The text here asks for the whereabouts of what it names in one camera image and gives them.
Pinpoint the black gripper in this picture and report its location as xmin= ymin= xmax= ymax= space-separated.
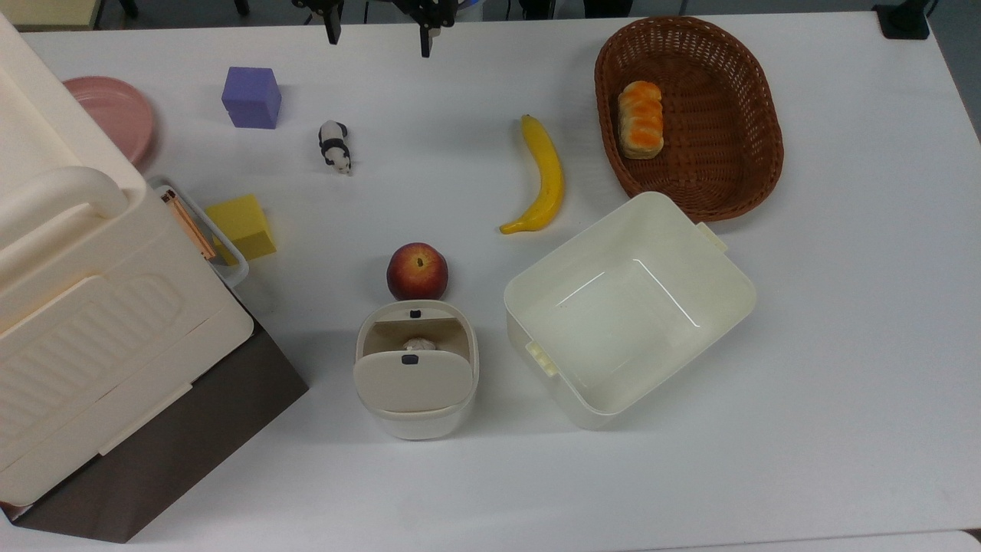
xmin=291 ymin=0 xmax=459 ymax=59

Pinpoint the small cream lidded trash can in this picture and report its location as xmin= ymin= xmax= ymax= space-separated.
xmin=353 ymin=299 xmax=481 ymax=442

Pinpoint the small panda figurine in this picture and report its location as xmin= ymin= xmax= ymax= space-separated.
xmin=318 ymin=120 xmax=353 ymax=176

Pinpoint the purple foam cube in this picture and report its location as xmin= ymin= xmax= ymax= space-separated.
xmin=221 ymin=66 xmax=282 ymax=130

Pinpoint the yellow banana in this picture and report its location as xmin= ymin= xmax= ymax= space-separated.
xmin=500 ymin=114 xmax=566 ymax=235

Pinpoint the yellow foam cube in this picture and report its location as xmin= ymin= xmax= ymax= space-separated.
xmin=204 ymin=194 xmax=278 ymax=265

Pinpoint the red apple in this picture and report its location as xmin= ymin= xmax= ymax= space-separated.
xmin=386 ymin=242 xmax=450 ymax=301

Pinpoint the thin copper coloured rod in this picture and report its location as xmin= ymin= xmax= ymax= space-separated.
xmin=161 ymin=189 xmax=218 ymax=262

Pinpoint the orange glazed bread loaf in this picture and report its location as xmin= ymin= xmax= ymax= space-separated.
xmin=618 ymin=80 xmax=665 ymax=160

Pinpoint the pink plate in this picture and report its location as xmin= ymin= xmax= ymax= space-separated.
xmin=61 ymin=76 xmax=158 ymax=169

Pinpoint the beige wooden furniture piece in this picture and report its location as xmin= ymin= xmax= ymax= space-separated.
xmin=0 ymin=0 xmax=104 ymax=31

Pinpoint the brown wicker oval basket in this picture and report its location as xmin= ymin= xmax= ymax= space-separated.
xmin=595 ymin=16 xmax=786 ymax=224

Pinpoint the white plastic square bin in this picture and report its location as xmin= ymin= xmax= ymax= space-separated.
xmin=504 ymin=191 xmax=758 ymax=431

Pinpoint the dark brown wooden box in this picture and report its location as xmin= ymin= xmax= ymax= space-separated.
xmin=0 ymin=291 xmax=310 ymax=544

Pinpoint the black clamp stand base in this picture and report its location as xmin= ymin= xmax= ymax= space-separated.
xmin=872 ymin=0 xmax=932 ymax=41

